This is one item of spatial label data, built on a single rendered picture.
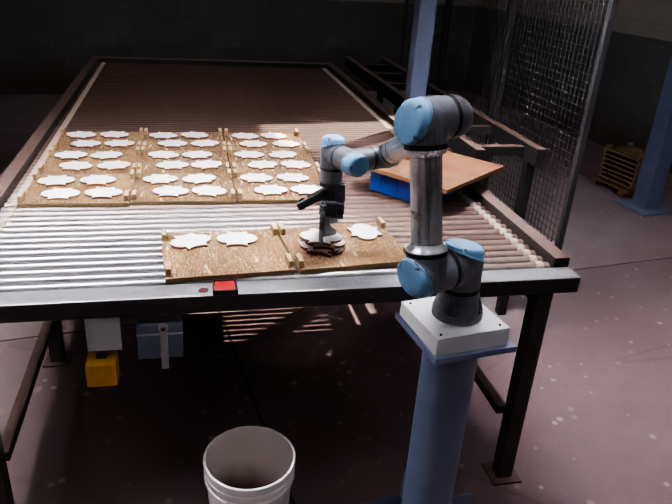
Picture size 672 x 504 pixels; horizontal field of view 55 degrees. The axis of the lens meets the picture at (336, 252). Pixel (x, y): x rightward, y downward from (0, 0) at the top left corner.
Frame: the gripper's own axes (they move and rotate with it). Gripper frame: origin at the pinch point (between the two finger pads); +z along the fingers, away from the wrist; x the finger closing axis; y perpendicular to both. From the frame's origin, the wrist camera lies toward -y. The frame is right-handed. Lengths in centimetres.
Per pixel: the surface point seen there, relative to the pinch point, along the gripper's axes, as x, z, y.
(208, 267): -18.3, 5.8, -34.7
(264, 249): -1.4, 5.8, -19.2
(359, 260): -4.2, 5.8, 13.8
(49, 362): 49, 99, -130
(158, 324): -38, 16, -45
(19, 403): -13, 72, -109
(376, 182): 71, 3, 19
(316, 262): -8.4, 5.8, -0.6
